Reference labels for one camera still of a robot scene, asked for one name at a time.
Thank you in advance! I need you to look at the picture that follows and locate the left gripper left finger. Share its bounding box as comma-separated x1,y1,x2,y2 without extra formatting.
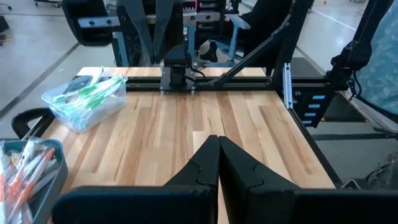
52,134,221,224

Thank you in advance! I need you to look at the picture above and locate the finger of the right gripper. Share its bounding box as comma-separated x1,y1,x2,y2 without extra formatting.
119,0,155,65
154,0,184,65

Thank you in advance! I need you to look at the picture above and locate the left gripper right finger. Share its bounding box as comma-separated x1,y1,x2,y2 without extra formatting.
219,136,398,224

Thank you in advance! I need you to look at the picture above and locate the green toothbrush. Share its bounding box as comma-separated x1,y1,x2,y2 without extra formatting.
71,86,125,113
71,76,127,103
88,65,105,86
90,75,127,94
54,83,103,102
52,93,91,108

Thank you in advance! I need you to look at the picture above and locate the orange toothbrush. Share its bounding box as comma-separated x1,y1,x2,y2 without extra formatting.
6,147,57,223
4,139,38,203
0,149,15,224
29,158,62,198

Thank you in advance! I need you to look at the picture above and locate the clear plastic bin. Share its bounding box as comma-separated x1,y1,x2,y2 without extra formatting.
41,72,128,133

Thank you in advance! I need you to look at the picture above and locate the black bulky object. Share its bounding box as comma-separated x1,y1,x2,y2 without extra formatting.
61,0,116,47

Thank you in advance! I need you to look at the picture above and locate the person's shoe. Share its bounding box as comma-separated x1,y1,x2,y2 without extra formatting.
198,40,219,62

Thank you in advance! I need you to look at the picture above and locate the dark grey-green plastic bin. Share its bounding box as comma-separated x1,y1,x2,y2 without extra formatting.
0,138,68,224

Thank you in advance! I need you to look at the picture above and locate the black box with blue labels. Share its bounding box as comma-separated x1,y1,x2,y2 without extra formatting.
294,89,336,129

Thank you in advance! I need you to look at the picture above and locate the silver aluminium extrusion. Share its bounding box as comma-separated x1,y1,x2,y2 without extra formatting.
282,63,295,110

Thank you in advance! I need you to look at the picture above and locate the black table clamp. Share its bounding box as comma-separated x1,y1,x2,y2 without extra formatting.
11,108,56,140

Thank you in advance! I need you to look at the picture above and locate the black rounded device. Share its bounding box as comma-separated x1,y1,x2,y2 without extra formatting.
325,0,395,93

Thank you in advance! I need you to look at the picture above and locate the person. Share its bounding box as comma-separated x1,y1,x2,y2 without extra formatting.
356,0,398,116

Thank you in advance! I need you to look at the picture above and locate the blue-grey desk frame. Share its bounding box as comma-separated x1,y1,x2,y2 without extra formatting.
77,12,251,68

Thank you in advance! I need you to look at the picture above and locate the black diagonal frame strut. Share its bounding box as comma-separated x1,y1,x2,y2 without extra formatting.
206,17,295,87

